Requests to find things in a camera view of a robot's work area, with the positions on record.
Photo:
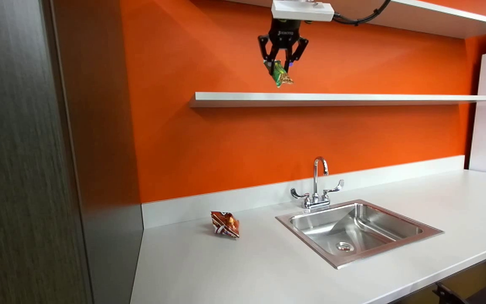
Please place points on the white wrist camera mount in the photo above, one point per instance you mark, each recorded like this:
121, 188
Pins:
304, 10

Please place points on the orange crumpled snack bag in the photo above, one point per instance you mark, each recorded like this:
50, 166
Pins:
224, 223

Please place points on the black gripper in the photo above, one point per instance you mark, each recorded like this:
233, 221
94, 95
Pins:
283, 34

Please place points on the stainless steel sink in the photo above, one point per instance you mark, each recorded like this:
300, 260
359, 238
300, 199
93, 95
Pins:
361, 230

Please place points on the dark wood cabinet panel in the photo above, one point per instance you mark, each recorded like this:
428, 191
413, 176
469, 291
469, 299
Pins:
40, 169

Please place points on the white high wall shelf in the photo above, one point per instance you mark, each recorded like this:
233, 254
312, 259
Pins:
433, 17

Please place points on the white counter backsplash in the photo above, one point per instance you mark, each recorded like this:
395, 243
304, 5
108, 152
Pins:
253, 194

